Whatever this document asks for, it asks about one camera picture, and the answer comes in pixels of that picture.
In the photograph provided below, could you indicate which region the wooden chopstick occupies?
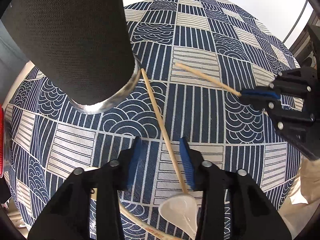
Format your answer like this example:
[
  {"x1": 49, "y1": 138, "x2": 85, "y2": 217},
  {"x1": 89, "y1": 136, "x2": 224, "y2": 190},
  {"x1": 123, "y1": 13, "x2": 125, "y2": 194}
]
[
  {"x1": 141, "y1": 68, "x2": 188, "y2": 194},
  {"x1": 175, "y1": 63, "x2": 241, "y2": 97}
]

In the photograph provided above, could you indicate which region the white sleeve forearm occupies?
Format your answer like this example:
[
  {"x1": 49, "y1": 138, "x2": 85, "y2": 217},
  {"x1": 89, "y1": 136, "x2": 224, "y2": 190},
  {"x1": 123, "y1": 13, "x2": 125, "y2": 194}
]
[{"x1": 278, "y1": 157, "x2": 319, "y2": 238}]

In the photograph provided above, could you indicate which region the blue patterned tablecloth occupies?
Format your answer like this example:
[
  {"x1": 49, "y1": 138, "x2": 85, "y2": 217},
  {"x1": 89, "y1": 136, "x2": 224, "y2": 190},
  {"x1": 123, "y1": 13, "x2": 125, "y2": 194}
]
[{"x1": 4, "y1": 0, "x2": 301, "y2": 239}]

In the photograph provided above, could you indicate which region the black metal utensil cup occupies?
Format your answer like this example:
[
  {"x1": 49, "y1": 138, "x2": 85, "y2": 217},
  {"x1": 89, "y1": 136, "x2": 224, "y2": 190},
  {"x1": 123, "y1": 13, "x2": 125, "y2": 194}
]
[{"x1": 1, "y1": 0, "x2": 140, "y2": 114}]

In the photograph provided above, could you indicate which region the red fruit bowl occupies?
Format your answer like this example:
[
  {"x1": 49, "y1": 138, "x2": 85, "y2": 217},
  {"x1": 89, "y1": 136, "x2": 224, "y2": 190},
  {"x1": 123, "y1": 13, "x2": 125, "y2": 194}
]
[{"x1": 0, "y1": 105, "x2": 4, "y2": 178}]

